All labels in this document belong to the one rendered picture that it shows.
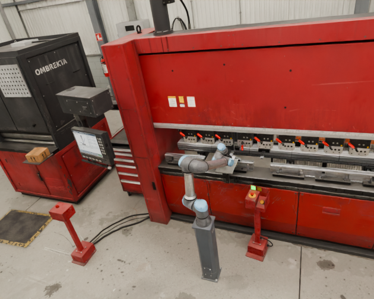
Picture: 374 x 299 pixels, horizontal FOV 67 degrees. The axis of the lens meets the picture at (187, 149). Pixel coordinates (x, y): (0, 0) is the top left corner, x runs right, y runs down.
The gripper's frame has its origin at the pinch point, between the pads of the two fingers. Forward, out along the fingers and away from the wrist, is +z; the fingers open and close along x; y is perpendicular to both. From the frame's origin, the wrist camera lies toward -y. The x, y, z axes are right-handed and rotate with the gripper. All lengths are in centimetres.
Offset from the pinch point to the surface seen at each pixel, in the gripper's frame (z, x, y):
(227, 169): -5.1, -2.4, -12.5
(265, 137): -16.5, -37.6, 20.1
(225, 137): -14.2, 2.3, 18.2
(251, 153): 29.5, -17.7, 17.2
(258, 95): -50, -31, 48
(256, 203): 7, -33, -41
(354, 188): 10, -118, -14
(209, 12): 203, 152, 395
